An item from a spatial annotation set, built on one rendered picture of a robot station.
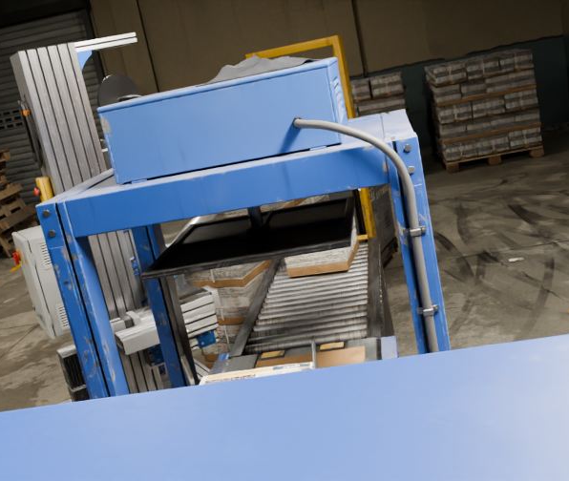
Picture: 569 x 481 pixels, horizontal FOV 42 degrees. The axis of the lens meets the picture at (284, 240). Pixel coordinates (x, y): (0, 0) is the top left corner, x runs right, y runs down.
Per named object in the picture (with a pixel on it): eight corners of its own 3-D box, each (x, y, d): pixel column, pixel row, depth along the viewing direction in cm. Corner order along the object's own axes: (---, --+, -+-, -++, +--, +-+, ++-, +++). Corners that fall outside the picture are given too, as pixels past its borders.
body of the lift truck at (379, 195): (302, 280, 613) (283, 185, 594) (326, 259, 660) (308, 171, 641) (383, 275, 582) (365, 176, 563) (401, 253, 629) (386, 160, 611)
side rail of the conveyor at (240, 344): (278, 274, 397) (273, 253, 394) (287, 273, 396) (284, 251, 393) (233, 387, 268) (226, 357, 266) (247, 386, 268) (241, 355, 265)
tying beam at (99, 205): (130, 190, 252) (122, 161, 250) (409, 139, 238) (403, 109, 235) (46, 243, 187) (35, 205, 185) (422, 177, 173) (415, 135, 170)
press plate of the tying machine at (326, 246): (192, 232, 247) (190, 223, 246) (356, 204, 238) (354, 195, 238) (143, 284, 194) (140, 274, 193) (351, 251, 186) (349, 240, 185)
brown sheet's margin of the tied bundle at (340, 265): (295, 266, 358) (293, 258, 357) (353, 259, 351) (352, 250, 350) (287, 277, 343) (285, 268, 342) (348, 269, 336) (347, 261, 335)
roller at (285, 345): (245, 356, 276) (242, 344, 275) (371, 338, 269) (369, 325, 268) (243, 362, 271) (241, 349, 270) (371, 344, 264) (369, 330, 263)
